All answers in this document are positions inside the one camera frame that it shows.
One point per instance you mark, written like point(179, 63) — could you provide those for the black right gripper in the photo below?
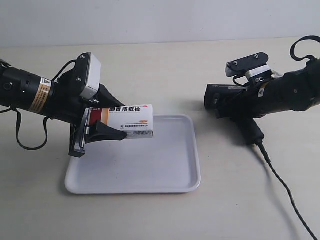
point(255, 99)

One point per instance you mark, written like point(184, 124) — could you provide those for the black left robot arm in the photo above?
point(22, 90)

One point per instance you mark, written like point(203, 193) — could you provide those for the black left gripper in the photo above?
point(68, 106)

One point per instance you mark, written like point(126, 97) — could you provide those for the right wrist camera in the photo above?
point(249, 66)

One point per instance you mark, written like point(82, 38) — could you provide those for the white red medicine box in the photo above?
point(135, 120)

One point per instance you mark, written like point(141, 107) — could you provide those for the white plastic tray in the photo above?
point(168, 163)

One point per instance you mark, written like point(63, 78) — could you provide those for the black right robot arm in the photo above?
point(294, 91)

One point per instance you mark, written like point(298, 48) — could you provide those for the black handheld barcode scanner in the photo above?
point(250, 127)

